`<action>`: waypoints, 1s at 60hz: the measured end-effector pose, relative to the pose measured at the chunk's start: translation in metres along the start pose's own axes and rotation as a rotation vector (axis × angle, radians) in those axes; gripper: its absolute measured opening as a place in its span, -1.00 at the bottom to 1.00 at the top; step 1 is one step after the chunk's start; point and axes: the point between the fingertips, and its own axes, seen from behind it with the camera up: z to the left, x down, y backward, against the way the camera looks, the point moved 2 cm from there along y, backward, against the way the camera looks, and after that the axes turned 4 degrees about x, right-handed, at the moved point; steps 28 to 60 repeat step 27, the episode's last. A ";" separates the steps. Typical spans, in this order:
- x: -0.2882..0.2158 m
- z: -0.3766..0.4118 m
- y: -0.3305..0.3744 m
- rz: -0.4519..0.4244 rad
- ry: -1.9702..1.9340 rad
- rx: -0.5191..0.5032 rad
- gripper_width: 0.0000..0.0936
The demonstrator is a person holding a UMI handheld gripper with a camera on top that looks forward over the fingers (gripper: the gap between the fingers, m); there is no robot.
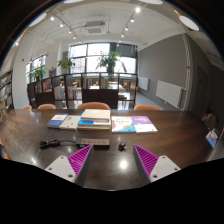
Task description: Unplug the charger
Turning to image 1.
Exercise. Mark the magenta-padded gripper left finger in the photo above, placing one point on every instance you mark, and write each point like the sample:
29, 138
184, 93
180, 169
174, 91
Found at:
61, 166

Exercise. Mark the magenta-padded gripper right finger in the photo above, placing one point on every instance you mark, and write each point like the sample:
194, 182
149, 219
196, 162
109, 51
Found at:
163, 166

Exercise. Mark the black power strip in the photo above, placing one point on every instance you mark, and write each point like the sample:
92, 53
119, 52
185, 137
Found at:
95, 142

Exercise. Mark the dark blue book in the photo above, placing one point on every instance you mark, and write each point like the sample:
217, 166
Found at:
57, 120

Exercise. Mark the purple and white book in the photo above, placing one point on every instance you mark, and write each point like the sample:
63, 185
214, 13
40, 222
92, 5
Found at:
144, 124

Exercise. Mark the bright blue thin book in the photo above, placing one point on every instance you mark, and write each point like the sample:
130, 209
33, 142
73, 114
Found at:
85, 122

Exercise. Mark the blue and white sign card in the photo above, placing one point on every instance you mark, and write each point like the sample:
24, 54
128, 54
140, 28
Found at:
212, 137

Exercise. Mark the orange chair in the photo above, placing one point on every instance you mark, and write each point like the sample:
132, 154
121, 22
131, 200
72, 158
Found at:
46, 106
26, 107
4, 154
146, 107
93, 105

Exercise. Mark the cream book with orange print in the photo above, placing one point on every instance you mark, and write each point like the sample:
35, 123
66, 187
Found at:
123, 124

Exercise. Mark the beige hardcover book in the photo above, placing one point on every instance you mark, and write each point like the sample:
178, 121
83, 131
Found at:
95, 115

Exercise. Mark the dark wooden shelf unit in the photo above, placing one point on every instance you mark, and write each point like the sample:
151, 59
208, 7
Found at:
100, 96

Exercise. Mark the small potted plant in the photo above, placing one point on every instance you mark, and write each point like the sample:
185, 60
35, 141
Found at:
38, 72

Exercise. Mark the medium potted plant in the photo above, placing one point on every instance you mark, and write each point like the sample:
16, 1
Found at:
65, 63

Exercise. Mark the narrow side window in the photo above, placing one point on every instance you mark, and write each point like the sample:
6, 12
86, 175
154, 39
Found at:
37, 61

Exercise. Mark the large potted plant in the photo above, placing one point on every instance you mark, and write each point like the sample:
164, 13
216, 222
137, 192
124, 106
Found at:
109, 61

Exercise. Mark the large black-framed window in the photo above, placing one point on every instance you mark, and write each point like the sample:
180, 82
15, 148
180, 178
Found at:
79, 50

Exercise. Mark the ceiling air conditioner unit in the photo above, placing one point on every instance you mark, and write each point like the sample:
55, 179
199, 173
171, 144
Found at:
95, 28

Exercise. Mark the round white ceiling lamps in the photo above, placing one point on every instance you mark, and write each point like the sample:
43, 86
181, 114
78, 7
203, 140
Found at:
188, 22

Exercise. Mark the ceiling track spot lights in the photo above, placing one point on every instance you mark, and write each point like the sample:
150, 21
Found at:
137, 10

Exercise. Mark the large white wall radiator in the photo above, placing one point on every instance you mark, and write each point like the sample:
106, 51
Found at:
169, 93

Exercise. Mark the small white wall radiator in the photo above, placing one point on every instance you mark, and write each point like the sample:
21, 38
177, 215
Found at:
143, 83

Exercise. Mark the tall wall bookshelf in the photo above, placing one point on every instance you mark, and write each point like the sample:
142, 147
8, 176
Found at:
5, 91

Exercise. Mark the white wall pipes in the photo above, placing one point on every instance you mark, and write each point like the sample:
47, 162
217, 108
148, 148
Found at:
187, 73

